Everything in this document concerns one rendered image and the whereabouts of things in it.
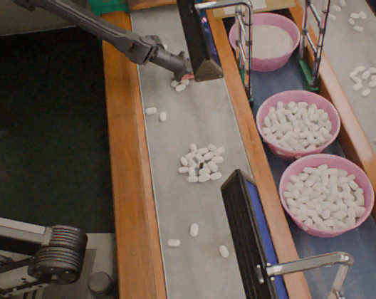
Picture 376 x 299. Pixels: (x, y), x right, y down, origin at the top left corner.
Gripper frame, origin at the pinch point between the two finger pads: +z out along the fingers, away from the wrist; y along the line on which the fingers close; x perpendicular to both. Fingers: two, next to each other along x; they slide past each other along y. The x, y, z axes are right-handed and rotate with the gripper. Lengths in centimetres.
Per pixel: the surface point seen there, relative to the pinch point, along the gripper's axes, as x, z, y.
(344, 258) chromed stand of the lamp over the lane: -36, -14, -93
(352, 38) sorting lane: -39, 46, 7
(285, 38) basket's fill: -22.3, 28.7, 14.4
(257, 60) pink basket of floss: -14.4, 16.7, 3.1
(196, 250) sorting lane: 10, -9, -66
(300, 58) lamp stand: -23.2, 31.0, 3.4
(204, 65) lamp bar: -24.3, -24.3, -33.2
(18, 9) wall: 94, -33, 132
